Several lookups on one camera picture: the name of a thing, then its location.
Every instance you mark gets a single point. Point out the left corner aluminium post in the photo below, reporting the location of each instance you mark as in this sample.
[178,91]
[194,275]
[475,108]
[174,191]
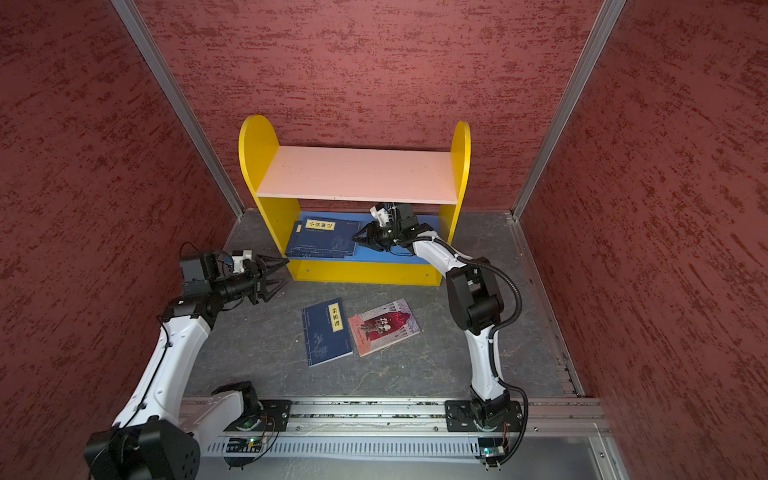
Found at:
[134,23]

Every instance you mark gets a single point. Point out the right controller board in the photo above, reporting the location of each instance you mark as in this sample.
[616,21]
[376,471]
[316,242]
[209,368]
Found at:
[491,450]

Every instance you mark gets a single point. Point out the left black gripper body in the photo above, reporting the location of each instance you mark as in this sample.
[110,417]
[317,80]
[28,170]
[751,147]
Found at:
[255,276]

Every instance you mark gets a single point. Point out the yellow pink blue bookshelf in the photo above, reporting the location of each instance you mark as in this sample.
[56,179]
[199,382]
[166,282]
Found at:
[423,189]

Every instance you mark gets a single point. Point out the blue book yellow label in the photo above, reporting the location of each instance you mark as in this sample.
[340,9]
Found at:
[322,228]
[334,248]

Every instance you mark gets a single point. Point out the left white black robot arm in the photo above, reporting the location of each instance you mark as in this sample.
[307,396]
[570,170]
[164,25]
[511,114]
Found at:
[148,439]

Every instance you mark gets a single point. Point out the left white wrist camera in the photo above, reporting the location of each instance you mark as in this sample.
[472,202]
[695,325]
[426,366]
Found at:
[235,260]

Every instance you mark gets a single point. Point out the controller board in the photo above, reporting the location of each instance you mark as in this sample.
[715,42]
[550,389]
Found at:
[491,450]
[246,446]

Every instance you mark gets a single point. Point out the corner aluminium post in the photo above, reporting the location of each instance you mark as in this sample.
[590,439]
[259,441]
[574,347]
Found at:
[600,32]
[134,23]

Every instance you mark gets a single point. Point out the left controller board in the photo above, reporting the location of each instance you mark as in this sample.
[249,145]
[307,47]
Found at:
[246,446]

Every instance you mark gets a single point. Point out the red pink picture book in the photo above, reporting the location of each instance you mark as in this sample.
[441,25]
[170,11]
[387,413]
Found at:
[382,327]

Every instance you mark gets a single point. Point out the right corner aluminium post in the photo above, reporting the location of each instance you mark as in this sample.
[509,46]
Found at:
[600,32]

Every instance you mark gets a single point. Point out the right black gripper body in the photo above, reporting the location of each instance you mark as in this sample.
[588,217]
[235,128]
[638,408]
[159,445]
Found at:
[386,236]

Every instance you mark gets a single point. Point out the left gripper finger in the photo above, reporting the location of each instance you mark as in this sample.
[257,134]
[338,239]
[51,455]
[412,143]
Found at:
[268,265]
[270,287]

